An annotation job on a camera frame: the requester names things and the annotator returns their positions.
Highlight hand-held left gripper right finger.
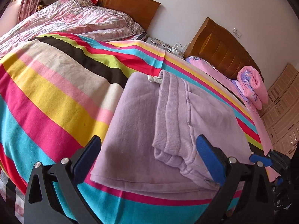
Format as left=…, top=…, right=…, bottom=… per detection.
left=196, top=134, right=275, bottom=224

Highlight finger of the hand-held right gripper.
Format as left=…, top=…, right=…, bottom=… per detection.
left=249, top=149, right=292, bottom=175
left=271, top=176, right=292, bottom=211

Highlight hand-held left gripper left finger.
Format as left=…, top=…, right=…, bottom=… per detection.
left=23, top=135, right=102, bottom=224

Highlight purple pants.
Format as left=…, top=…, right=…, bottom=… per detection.
left=90, top=69, right=255, bottom=193

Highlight light wooden cabinet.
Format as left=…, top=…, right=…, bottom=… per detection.
left=259, top=63, right=299, bottom=159

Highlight rolled pink floral quilt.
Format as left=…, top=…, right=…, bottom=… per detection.
left=237, top=66, right=269, bottom=110

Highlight striped blanket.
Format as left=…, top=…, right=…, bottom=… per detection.
left=0, top=32, right=264, bottom=224

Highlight pink bed sheet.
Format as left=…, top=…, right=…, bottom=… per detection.
left=184, top=56, right=274, bottom=183

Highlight wooden headboard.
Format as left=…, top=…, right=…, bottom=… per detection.
left=183, top=17, right=264, bottom=82

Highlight bedside table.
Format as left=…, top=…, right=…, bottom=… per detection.
left=146, top=36, right=187, bottom=59

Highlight white charger with cable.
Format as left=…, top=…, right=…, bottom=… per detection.
left=172, top=42, right=185, bottom=53

